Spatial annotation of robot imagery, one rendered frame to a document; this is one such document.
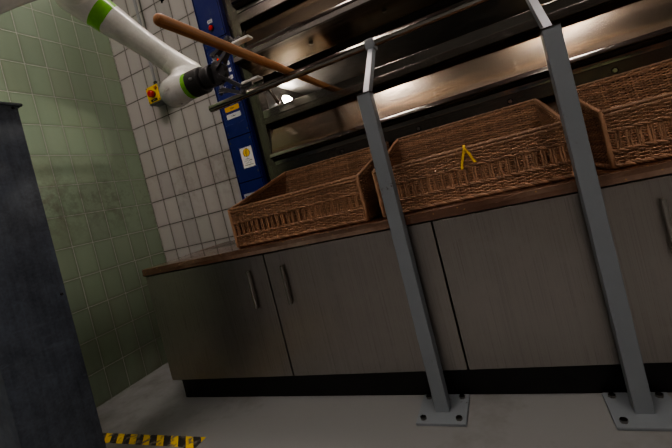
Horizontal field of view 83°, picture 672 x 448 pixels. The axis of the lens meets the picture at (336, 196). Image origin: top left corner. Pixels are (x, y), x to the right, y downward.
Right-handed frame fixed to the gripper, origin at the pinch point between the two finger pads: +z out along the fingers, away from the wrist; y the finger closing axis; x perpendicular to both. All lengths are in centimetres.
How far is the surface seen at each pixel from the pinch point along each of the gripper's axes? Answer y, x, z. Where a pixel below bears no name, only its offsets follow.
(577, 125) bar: 48, 5, 83
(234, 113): -2, -54, -49
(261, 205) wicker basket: 48, -7, -15
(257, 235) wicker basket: 58, -7, -21
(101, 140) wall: -9, -37, -125
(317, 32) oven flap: -19, -46, 8
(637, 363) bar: 106, 5, 83
